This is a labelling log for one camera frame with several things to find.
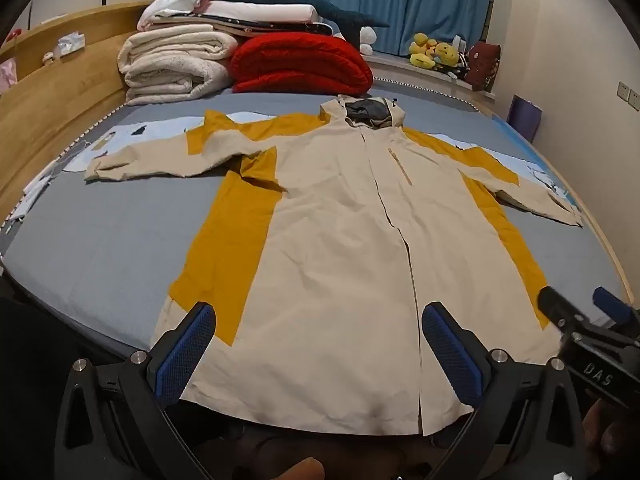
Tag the pink cloth item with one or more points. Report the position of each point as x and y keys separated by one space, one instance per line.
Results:
x=6 y=75

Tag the dark teal plush shark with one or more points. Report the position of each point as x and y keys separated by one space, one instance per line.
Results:
x=320 y=7

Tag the dark patterned folded cloth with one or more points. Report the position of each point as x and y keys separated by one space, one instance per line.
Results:
x=240 y=27

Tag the white and pink folded cloth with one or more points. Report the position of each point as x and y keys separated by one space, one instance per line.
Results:
x=175 y=2

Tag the dark red cushion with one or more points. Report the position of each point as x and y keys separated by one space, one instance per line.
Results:
x=484 y=65

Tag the white window sill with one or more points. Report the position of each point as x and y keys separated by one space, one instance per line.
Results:
x=415 y=70

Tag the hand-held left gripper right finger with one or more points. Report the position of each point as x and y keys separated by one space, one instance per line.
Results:
x=450 y=350

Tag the wooden bed frame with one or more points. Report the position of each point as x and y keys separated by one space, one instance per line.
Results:
x=55 y=105

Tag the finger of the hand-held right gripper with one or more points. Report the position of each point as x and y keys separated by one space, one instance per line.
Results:
x=612 y=305
x=557 y=305

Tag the white wall socket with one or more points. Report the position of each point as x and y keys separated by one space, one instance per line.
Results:
x=635 y=100
x=622 y=90

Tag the white folded fleece blanket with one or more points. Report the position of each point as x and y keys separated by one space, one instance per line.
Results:
x=170 y=65

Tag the grey printed bed sheet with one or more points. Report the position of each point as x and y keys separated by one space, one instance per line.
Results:
x=115 y=240

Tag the beige and mustard hooded jacket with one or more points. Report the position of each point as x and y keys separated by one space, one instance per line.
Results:
x=340 y=240

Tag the person's right hand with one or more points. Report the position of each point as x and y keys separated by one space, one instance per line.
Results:
x=607 y=432

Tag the tissue packet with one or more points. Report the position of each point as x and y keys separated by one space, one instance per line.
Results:
x=67 y=44

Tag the white folded sheet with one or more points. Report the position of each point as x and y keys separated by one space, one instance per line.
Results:
x=260 y=11

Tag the white plush toy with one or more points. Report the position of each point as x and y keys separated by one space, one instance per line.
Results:
x=368 y=40

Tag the red folded blanket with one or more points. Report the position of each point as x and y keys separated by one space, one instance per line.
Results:
x=300 y=65

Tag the yellow plush toy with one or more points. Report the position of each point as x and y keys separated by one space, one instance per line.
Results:
x=422 y=50
x=446 y=54

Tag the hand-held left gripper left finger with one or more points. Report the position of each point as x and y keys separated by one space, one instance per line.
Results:
x=185 y=345

